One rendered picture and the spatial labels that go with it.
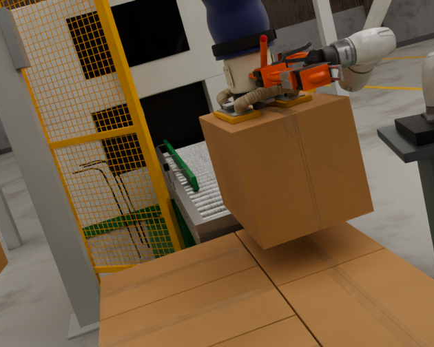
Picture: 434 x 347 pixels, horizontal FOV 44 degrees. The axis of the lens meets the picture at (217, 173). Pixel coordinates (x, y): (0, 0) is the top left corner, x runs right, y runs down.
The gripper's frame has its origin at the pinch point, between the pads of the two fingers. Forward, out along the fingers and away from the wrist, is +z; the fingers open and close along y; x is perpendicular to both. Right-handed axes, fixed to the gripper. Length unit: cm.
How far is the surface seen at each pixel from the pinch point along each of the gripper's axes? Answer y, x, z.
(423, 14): 66, 938, -633
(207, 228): 62, 58, 29
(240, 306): 65, -12, 32
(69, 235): 64, 126, 97
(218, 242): 65, 48, 27
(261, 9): -20.3, 19.2, -7.0
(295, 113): 13.1, -4.7, -2.3
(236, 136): 14.3, -4.9, 17.5
